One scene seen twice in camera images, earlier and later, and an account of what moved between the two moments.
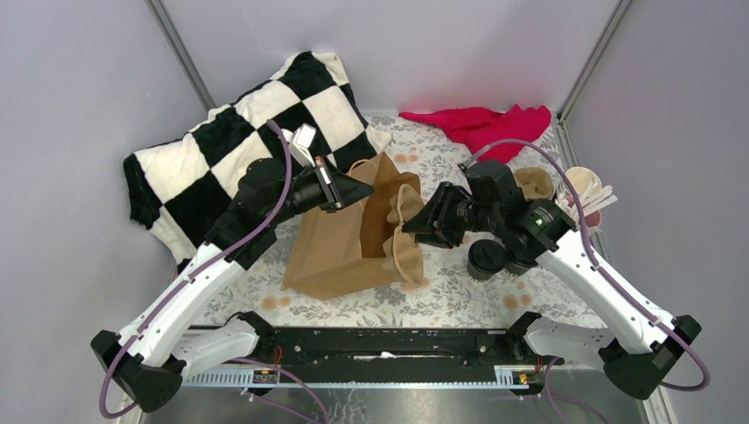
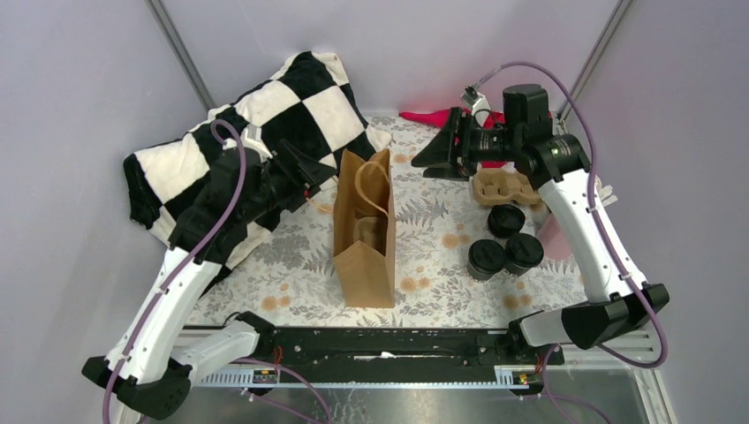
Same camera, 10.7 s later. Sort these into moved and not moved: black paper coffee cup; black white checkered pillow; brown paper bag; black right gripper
Moved: brown paper bag; black right gripper
Not moved: black paper coffee cup; black white checkered pillow
